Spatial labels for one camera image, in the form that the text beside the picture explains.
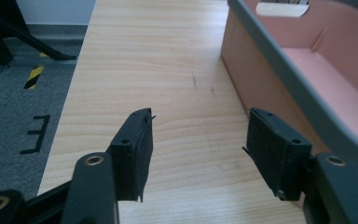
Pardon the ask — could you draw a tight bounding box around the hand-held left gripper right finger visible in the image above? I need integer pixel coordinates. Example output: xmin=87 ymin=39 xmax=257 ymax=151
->
xmin=241 ymin=107 xmax=313 ymax=202

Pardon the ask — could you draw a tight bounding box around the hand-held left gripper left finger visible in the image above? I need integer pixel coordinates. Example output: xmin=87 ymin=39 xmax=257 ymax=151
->
xmin=105 ymin=107 xmax=157 ymax=203

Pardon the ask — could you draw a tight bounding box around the pink storage box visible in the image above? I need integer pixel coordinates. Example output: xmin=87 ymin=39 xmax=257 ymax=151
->
xmin=220 ymin=0 xmax=358 ymax=175

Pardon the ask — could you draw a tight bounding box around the black floor tape mark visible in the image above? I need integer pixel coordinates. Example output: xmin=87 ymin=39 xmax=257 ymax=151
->
xmin=20 ymin=114 xmax=51 ymax=155

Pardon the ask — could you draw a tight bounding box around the yellow black striped floor tape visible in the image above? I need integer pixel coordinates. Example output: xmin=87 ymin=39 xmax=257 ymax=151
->
xmin=23 ymin=51 xmax=49 ymax=91

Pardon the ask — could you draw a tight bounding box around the black tripod leg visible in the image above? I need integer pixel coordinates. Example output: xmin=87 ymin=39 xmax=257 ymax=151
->
xmin=0 ymin=0 xmax=78 ymax=66

